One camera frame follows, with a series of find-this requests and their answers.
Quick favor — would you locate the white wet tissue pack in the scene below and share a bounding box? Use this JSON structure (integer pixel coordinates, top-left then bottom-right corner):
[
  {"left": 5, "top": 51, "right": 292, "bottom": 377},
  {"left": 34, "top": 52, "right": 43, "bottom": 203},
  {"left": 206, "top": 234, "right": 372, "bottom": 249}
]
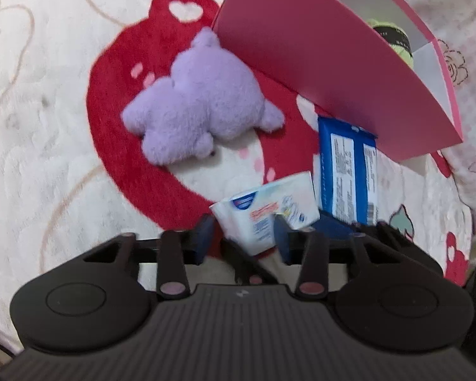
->
[{"left": 210, "top": 171, "right": 320, "bottom": 256}]

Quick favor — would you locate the green yarn ball black label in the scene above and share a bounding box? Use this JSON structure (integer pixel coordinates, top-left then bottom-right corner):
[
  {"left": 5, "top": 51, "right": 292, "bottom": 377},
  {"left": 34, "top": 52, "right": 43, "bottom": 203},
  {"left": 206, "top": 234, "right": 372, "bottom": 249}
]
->
[{"left": 365, "top": 19, "right": 413, "bottom": 69}]

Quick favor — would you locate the blue wet wipes pack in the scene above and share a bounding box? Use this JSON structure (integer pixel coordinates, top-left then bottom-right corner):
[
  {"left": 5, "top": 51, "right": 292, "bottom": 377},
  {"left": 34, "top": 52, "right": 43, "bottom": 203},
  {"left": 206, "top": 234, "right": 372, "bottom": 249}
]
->
[{"left": 318, "top": 116, "right": 378, "bottom": 225}]

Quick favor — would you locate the purple plush toy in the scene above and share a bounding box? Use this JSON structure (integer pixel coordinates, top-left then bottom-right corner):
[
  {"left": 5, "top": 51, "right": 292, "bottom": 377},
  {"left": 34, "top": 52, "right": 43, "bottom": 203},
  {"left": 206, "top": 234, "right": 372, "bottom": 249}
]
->
[{"left": 121, "top": 27, "right": 284, "bottom": 166}]

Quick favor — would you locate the pink cardboard box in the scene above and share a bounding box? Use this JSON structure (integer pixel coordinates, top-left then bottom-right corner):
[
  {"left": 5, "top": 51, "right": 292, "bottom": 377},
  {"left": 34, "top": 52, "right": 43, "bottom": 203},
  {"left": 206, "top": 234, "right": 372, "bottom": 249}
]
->
[{"left": 213, "top": 0, "right": 463, "bottom": 162}]

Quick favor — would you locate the bear print red white blanket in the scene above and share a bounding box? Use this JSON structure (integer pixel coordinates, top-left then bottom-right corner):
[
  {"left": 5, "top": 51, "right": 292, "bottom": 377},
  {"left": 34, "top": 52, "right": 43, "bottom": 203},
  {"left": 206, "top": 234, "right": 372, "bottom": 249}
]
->
[{"left": 0, "top": 0, "right": 472, "bottom": 353}]

